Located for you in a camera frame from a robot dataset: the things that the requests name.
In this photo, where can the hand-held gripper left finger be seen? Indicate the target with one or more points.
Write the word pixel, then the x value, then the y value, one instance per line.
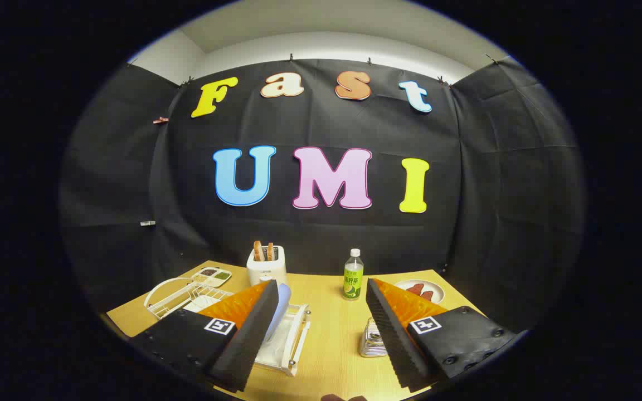
pixel 254 328

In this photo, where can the toast slice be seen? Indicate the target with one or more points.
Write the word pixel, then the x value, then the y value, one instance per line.
pixel 257 250
pixel 270 252

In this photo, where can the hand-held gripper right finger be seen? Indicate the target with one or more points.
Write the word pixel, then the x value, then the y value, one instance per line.
pixel 390 334

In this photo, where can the red meat piece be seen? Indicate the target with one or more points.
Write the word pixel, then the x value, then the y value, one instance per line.
pixel 414 289
pixel 427 296

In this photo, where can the black backdrop cloth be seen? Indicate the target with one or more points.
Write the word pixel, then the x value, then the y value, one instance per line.
pixel 321 234

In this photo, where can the white divided snack tray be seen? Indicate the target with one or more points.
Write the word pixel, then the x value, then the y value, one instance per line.
pixel 212 275

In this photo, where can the blue plate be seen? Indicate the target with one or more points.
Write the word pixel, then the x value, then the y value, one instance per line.
pixel 283 306

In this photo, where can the white toaster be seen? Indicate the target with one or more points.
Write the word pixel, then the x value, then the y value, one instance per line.
pixel 266 273

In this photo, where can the white dish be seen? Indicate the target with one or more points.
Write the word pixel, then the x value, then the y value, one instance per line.
pixel 437 288

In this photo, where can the green label drink bottle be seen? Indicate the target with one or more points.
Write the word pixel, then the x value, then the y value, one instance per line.
pixel 353 281

